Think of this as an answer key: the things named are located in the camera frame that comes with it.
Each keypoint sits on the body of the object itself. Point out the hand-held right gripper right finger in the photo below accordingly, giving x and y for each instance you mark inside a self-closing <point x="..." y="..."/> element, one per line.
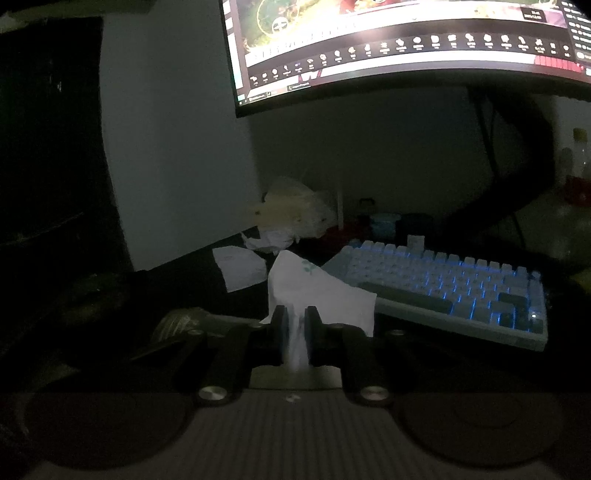
<point x="314" y="332"/>

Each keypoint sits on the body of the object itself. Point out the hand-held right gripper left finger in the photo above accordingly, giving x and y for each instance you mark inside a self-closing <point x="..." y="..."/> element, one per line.
<point x="279" y="332"/>

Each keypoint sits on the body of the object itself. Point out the white tissue with green print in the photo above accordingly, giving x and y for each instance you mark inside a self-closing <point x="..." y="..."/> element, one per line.
<point x="314" y="290"/>

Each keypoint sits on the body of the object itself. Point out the small blue container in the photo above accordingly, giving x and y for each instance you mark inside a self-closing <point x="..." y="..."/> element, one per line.
<point x="384" y="225"/>

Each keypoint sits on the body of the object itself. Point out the flat white paper sheet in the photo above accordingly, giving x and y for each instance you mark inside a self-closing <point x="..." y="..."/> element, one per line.
<point x="240" y="270"/>

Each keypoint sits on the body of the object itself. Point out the crumpled white tissue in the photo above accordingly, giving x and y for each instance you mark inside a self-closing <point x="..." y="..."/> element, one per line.
<point x="270" y="240"/>

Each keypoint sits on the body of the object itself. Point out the yellowish plastic bag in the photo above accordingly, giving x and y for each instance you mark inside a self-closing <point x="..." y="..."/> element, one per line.
<point x="291" y="207"/>

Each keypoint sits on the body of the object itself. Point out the small white keycap box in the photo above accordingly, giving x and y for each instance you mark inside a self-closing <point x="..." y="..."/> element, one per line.
<point x="415" y="241"/>

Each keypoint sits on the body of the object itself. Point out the backlit light blue keyboard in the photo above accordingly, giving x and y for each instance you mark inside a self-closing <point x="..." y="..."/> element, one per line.
<point x="452" y="290"/>

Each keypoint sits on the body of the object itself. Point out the black monitor stand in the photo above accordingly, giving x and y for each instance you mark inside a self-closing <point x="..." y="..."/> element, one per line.
<point x="526" y="152"/>

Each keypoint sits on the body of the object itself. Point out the dark cabinet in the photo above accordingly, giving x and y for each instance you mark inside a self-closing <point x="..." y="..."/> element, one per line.
<point x="51" y="138"/>

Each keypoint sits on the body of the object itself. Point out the curved computer monitor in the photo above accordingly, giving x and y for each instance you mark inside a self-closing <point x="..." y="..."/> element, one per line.
<point x="392" y="37"/>

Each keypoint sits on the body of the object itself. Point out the yellow cap bottle red label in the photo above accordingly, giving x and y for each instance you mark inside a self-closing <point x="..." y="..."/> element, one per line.
<point x="581" y="170"/>

